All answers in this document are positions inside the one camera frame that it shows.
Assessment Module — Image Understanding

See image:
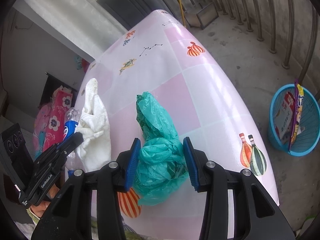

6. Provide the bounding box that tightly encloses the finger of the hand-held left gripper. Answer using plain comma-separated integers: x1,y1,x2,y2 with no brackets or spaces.
34,132,84,167

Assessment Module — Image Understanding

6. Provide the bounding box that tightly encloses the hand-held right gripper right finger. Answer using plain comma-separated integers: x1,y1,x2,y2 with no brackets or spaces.
182,137,296,240

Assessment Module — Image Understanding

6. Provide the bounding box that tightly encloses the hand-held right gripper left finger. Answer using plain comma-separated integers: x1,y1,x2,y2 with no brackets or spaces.
30,138,142,240

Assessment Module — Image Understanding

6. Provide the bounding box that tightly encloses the white cloth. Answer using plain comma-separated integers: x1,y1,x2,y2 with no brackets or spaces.
75,78,112,172

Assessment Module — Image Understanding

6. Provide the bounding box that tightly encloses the green plastic bag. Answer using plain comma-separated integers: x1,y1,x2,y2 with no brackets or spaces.
132,92,191,207

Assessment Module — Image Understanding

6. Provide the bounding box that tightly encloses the blue plastic wastebasket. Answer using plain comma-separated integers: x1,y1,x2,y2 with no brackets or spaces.
268,83,316,157

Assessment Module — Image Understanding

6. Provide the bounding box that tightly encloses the person's left forearm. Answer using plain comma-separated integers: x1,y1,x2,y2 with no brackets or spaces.
14,209,44,240

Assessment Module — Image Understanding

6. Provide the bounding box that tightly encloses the person's left hand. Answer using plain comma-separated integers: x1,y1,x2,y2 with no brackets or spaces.
29,186,60,219

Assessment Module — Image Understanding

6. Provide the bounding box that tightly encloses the blue-label plastic bottle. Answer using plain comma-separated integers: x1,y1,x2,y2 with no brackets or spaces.
63,107,82,178

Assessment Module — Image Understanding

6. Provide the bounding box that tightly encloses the pink floral bag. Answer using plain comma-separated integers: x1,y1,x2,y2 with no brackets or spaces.
33,85,76,161

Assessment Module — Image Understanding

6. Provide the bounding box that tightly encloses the black hanging cloth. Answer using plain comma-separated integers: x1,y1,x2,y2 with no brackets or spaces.
42,72,78,105

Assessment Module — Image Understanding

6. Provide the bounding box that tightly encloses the pink printed tablecloth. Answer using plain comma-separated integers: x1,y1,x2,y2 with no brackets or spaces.
74,9,280,240

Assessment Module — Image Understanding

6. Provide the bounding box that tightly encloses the purple snack packet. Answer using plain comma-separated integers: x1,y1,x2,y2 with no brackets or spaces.
287,78,306,153

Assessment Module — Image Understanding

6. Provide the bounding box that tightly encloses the metal dustpan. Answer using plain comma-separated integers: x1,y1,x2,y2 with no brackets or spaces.
183,2,219,29

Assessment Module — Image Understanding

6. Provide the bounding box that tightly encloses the black suitcase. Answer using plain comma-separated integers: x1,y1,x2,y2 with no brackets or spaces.
96,0,181,31

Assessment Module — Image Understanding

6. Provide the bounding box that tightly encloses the metal balcony railing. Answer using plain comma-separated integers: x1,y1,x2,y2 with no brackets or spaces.
147,0,320,91

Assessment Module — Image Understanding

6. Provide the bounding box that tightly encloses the yellow broom handle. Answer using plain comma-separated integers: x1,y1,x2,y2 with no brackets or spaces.
173,0,187,27

